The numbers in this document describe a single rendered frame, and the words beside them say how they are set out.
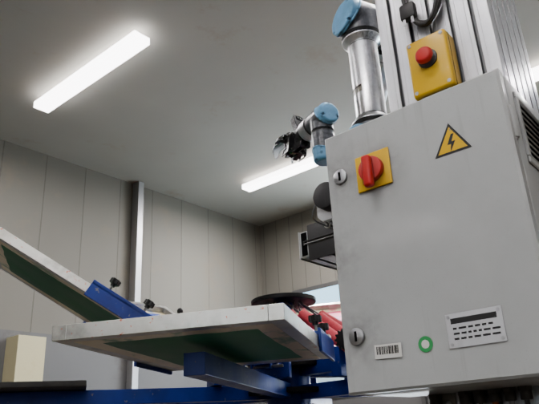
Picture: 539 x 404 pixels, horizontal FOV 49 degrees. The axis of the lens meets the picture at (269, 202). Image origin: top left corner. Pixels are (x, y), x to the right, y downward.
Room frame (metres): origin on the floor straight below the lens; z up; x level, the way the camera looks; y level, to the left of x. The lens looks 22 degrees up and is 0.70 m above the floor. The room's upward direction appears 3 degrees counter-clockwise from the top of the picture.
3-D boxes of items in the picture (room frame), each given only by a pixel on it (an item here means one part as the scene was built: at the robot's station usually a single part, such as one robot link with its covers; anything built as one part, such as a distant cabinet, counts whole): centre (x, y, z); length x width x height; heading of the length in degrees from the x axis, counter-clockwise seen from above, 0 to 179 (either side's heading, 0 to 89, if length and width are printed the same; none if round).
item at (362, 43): (1.46, -0.30, 1.63); 0.15 x 0.12 x 0.55; 117
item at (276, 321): (1.94, 0.15, 1.05); 1.08 x 0.61 x 0.23; 168
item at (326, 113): (1.69, -0.18, 1.65); 0.11 x 0.08 x 0.09; 27
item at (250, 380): (2.22, 0.09, 0.90); 1.24 x 0.06 x 0.06; 168
